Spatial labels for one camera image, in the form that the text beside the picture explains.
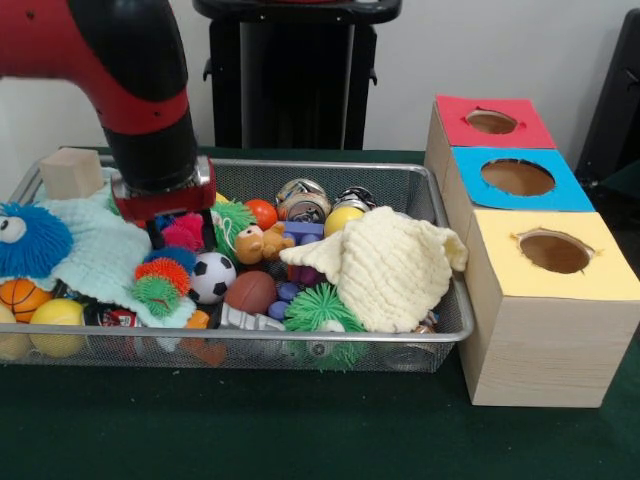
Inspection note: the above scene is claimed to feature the dark green tablecloth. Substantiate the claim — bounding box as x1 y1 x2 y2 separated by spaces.
0 144 640 480

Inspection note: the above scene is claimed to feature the wooden box with three holes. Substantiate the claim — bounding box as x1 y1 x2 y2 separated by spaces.
423 94 640 409

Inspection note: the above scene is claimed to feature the cream yellow waffle cloth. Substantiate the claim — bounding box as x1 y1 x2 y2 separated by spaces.
278 205 470 334

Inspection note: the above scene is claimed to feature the brown toy football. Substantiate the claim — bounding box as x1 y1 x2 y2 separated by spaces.
223 270 277 315

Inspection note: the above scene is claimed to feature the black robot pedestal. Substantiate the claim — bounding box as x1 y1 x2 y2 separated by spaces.
192 0 404 150

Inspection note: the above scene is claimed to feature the multicolour spiky caterpillar toy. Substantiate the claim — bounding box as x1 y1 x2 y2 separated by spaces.
132 212 207 320

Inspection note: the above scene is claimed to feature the blue fuzzy monster toy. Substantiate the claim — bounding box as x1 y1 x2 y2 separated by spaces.
0 202 75 279

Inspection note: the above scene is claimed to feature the yellow smooth ball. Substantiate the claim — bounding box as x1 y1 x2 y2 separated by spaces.
323 206 365 239

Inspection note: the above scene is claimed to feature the shallow wire mesh bin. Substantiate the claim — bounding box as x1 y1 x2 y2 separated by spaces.
0 153 475 374

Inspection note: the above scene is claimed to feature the dark green side table cloth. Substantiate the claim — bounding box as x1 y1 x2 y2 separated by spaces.
597 159 640 201

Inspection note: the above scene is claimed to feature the black upright panel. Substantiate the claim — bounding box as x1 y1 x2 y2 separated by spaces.
574 7 640 176

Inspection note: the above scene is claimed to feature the small brown teddy bear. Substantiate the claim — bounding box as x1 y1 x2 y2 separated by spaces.
233 222 296 266

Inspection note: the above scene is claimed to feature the mint green waffle cloth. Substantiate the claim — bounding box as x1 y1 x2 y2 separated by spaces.
37 169 196 329

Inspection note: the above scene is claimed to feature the green spiky ball with eyes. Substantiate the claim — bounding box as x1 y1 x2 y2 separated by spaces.
283 282 370 371

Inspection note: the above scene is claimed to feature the black and white soccer ball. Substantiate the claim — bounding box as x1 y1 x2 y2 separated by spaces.
189 251 238 305

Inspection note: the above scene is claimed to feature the plain wooden cube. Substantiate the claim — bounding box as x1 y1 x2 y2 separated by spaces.
38 148 106 201

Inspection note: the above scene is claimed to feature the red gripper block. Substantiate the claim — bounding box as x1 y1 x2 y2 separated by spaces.
112 157 218 251

